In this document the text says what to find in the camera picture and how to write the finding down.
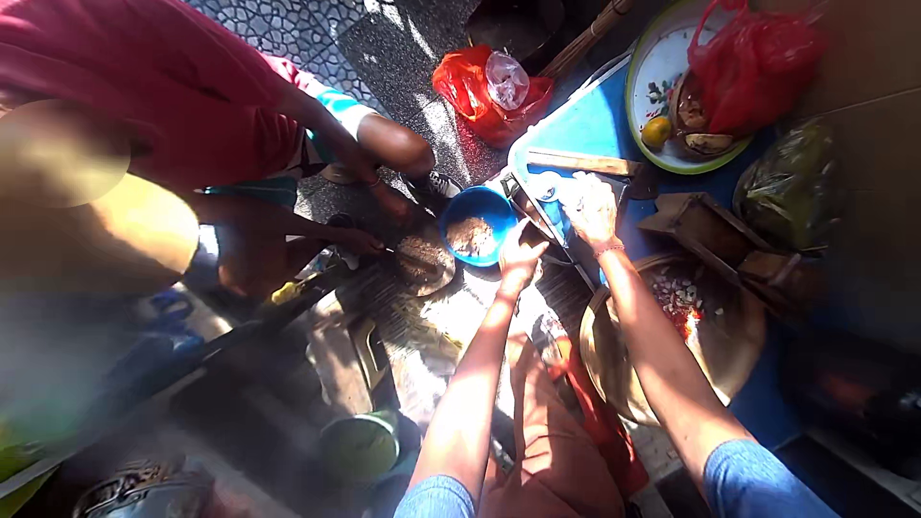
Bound person's right hand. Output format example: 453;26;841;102
560;171;624;251

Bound person's left hand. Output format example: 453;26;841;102
498;219;550;294

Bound blue plastic bowl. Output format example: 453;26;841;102
439;186;519;269

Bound person's left forearm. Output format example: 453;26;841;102
407;282;520;508

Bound person's right forearm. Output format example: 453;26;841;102
596;243;756;505

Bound light wooden plank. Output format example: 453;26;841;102
527;147;644;178

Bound small blue-white container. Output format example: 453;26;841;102
534;170;564;204

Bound brown ground food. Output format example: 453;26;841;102
445;216;496;258

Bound blue table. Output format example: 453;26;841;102
508;43;807;447

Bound yellow citrus fruit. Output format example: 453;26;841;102
642;117;672;150

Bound round mortar with ground food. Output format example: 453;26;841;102
393;229;457;298

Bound brown halved coconut shell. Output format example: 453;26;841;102
669;71;736;158

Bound white enamel tray, green rim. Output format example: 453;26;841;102
625;0;756;176

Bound pile of chopped onions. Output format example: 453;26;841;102
650;266;724;339

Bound open brown wooden box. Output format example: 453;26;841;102
638;191;814;310

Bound stick broom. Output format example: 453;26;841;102
538;0;636;80

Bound orange-red plastic bag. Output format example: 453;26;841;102
432;45;555;150

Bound red cloth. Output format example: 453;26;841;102
548;334;650;497

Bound dark round pan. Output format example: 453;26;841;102
465;0;566;61

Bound person's legs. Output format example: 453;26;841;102
481;327;626;518

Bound clear bag of green leaves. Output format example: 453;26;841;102
732;118;843;253

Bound red plastic bag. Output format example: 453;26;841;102
687;0;828;138

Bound large round wooden bowl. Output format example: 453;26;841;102
579;252;767;429

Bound green bucket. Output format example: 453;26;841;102
319;411;401;483

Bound metal pot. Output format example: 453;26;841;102
72;460;214;518

